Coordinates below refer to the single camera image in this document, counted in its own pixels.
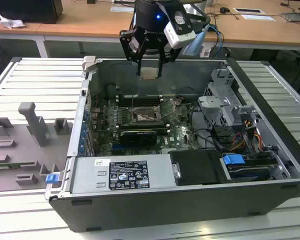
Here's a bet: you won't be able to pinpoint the black cable inside case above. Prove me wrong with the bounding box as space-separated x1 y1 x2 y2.
189 101 225 152

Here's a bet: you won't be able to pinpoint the blue cable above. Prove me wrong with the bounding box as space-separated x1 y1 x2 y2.
207 23 225 59

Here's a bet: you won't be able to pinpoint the blue case latch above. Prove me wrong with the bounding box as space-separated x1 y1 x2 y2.
45 173 60 185

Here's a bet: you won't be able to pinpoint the black RAM slot bank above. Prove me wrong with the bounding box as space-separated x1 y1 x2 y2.
116 122 171 132
116 94 164 105

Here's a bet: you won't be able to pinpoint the wooden desk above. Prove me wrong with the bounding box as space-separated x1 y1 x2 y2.
0 0 300 59

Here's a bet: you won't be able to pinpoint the silver square CPU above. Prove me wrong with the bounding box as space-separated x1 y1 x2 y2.
139 66 159 81

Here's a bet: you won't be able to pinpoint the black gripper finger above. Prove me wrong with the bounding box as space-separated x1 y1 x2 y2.
156 38 184 77
119 28 148 77

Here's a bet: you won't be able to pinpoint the green motherboard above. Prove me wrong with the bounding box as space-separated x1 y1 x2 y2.
89 96 203 156

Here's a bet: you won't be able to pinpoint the black computer tower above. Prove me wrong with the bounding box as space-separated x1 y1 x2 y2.
0 0 64 25

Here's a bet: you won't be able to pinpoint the silver metal drive cage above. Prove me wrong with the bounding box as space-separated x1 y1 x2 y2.
197 68 261 127

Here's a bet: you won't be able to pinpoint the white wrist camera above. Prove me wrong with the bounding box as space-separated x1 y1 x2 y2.
163 9 196 50

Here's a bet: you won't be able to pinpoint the blue expansion slot clips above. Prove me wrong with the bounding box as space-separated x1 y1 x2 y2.
77 109 89 156

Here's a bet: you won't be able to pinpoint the grey parts rack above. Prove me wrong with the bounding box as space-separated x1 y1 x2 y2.
0 101 75 193

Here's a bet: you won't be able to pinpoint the black graphics card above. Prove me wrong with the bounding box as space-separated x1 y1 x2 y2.
119 129 158 147

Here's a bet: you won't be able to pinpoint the grey power supply unit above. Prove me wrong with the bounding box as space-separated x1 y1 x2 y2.
69 153 181 195

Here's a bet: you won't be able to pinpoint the grey case handle latch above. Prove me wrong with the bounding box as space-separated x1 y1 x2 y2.
82 55 98 74

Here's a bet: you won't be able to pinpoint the orange yellow wire bundle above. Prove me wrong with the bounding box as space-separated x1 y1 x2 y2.
231 119 263 151

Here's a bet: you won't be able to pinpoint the CPU socket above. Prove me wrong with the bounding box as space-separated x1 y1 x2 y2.
131 106 166 125

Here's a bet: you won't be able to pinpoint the black open PC case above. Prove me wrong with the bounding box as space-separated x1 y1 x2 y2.
44 56 300 233

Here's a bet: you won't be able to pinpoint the crumpled white paper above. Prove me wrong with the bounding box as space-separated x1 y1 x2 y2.
0 13 26 30

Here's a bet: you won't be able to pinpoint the silver desk cable grommet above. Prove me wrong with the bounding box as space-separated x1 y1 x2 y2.
110 5 136 13
233 7 266 15

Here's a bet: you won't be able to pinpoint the white sheet of paper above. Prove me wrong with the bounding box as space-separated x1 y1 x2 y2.
240 13 276 22

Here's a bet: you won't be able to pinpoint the flat grey tray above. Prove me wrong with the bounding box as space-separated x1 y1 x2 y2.
279 11 300 25

